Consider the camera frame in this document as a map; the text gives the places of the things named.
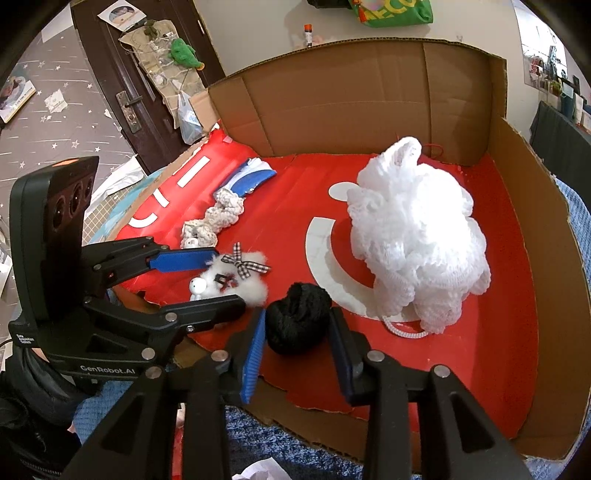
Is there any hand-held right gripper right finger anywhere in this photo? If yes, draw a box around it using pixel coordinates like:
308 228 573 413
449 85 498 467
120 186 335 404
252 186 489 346
327 307 536 480

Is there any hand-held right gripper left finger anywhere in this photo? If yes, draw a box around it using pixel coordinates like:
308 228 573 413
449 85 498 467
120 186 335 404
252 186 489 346
60 307 269 480

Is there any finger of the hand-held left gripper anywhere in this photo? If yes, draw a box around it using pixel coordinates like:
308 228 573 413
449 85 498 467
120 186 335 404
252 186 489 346
85 294 247 365
82 235 220 296

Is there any white fluffy walrus plush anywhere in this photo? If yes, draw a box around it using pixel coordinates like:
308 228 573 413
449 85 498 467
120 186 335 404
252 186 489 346
189 242 273 308

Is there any cream knotted rope toy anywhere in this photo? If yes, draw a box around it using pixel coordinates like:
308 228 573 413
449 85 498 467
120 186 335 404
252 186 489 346
180 187 245 250

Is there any black yarn ball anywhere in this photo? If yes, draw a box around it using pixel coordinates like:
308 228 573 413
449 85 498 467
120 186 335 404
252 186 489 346
266 282 333 356

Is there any blue white plastic bag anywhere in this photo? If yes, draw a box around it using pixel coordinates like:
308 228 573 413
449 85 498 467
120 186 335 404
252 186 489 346
231 157 278 197

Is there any white mesh bath pouf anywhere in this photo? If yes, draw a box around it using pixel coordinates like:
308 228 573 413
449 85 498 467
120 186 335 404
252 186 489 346
346 136 492 340

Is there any brown cardboard box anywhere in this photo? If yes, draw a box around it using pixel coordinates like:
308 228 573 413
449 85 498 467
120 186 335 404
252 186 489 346
111 39 591 476

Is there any grid pattern mat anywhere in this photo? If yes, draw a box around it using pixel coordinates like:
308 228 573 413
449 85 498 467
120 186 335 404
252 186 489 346
83 189 139 245

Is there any red plastic box liner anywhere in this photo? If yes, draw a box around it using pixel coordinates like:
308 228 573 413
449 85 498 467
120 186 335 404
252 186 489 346
113 129 541 439

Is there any white plastic sheet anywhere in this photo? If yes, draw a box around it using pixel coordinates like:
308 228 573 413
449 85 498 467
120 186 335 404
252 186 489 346
92 157 148 204

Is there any clear hanging plastic bag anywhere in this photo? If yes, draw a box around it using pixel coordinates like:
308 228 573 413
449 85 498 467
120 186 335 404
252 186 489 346
176 90 206 145

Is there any beige hanging door organizer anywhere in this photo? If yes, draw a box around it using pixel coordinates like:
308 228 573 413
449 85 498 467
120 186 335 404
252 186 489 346
119 18 206 130

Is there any green plush toy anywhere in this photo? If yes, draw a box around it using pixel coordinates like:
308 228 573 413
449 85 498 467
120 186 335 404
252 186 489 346
167 38 205 71

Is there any dark wooden door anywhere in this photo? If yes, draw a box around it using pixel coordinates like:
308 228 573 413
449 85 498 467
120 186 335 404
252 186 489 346
69 0 227 176

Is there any round photo door poster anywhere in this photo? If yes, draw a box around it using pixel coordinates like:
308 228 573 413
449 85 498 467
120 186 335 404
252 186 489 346
97 0 148 33

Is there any green tote bag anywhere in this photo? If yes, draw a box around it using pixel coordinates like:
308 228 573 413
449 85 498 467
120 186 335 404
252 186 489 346
348 0 435 28

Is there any metal door handle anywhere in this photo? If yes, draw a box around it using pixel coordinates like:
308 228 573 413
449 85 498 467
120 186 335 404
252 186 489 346
115 90 145 134

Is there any white wall paper sheet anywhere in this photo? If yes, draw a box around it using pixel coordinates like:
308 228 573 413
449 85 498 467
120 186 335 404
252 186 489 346
44 88 68 114

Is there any wall picture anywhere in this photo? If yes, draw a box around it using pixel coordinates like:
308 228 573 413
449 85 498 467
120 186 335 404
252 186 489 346
0 62 38 124

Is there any wall mirror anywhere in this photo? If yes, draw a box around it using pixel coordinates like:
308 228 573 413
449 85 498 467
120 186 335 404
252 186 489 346
522 0 570 88

